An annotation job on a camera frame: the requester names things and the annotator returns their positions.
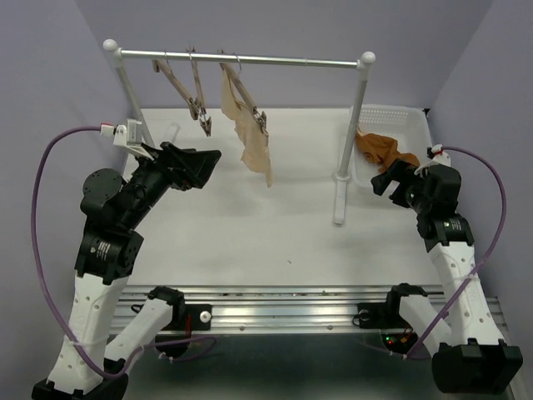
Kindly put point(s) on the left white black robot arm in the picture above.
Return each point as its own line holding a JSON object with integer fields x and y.
{"x": 90, "y": 364}

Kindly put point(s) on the brown orange underwear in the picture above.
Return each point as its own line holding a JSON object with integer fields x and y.
{"x": 382, "y": 150}

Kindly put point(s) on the white plastic basket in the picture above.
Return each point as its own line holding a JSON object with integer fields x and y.
{"x": 407, "y": 125}

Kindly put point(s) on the beige underwear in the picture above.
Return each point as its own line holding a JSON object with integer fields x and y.
{"x": 255, "y": 139}

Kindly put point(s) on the aluminium mounting rail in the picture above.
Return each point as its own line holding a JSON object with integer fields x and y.
{"x": 269, "y": 310}

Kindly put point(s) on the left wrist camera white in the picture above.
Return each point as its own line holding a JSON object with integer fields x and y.
{"x": 128, "y": 136}

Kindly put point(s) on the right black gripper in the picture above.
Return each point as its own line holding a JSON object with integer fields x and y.
{"x": 399, "y": 168}

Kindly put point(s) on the middle wooden clip hanger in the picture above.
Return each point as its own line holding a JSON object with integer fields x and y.
{"x": 199, "y": 112}

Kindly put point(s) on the leftmost wooden clip hanger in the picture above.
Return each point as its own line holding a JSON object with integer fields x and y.
{"x": 165, "y": 68}

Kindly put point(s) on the white clothes rack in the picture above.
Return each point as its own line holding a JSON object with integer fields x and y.
{"x": 363, "y": 65}

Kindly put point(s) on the wooden clip hanger with underwear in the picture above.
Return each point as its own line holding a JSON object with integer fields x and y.
{"x": 245, "y": 91}

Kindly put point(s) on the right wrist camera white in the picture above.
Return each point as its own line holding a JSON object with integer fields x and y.
{"x": 436, "y": 156}

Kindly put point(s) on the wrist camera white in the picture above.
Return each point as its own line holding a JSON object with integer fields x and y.
{"x": 128, "y": 136}
{"x": 436, "y": 156}

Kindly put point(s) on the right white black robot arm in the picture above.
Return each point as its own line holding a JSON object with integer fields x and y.
{"x": 468, "y": 351}

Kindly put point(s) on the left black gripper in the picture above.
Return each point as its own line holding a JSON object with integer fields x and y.
{"x": 196, "y": 164}

